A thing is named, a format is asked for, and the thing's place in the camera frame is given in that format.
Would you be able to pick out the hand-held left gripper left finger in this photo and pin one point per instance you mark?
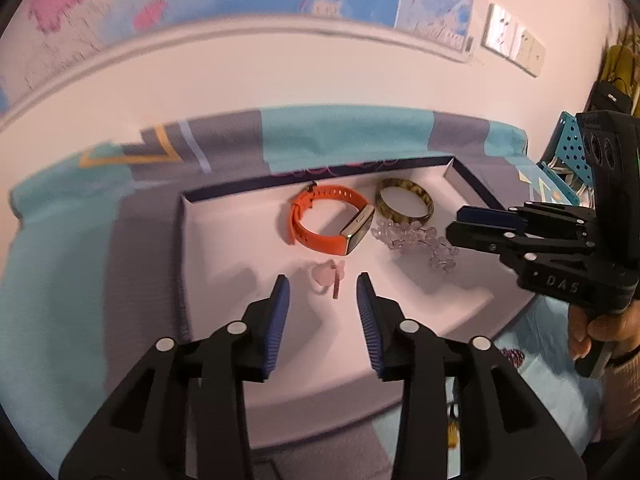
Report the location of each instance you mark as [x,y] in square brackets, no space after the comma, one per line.
[277,320]

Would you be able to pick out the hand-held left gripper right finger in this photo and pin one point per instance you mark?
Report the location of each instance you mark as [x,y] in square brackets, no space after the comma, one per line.
[369,320]

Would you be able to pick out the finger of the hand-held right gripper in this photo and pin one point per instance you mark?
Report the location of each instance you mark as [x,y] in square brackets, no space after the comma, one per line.
[487,216]
[480,239]

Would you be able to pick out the orange smart band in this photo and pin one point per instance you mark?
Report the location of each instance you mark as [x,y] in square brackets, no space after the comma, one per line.
[330,192]

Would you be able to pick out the person's right hand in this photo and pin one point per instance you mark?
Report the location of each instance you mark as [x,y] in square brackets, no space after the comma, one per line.
[622,330]

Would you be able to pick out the person's right forearm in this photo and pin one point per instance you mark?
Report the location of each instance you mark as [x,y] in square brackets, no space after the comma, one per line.
[625,390]

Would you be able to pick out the tortoiseshell bangle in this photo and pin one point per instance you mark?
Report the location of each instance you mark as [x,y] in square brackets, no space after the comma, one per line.
[400,183]

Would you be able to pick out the white tray with dark rim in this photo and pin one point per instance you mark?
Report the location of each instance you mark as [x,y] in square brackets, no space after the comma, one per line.
[240,240]

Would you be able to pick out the blue perforated plastic basket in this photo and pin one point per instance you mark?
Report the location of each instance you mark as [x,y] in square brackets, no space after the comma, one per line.
[575,155]

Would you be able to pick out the black handbag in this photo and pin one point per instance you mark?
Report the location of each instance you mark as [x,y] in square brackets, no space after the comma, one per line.
[610,96]

